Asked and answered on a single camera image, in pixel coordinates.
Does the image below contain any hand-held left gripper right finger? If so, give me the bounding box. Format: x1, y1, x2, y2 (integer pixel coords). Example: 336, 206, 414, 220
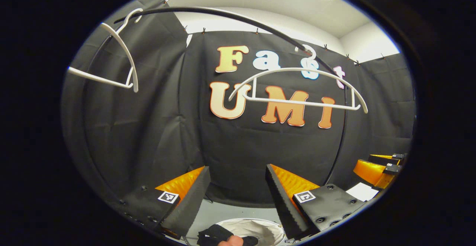
265, 163, 368, 241

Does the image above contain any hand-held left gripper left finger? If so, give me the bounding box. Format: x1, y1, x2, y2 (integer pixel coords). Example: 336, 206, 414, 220
117, 165, 212, 240

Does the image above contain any white laundry hamper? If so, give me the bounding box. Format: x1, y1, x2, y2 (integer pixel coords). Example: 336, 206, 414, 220
186, 218, 287, 246

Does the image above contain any black jacket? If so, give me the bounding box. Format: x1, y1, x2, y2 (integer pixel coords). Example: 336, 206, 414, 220
196, 224, 260, 246

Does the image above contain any white plastic clothes hanger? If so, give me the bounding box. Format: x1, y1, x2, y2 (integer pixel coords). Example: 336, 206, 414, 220
67, 8, 144, 93
228, 44, 369, 114

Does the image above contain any black metal clothes rack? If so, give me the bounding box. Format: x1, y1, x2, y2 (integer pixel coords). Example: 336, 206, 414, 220
80, 6, 350, 187

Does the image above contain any white paper sheet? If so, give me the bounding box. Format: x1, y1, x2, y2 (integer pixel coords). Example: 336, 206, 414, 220
346, 182, 380, 202

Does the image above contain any black backdrop cloth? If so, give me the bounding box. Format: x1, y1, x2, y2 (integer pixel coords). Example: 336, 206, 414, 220
61, 0, 417, 205

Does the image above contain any row of backdrop clips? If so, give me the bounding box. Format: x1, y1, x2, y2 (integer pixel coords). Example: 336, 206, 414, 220
164, 0, 387, 66

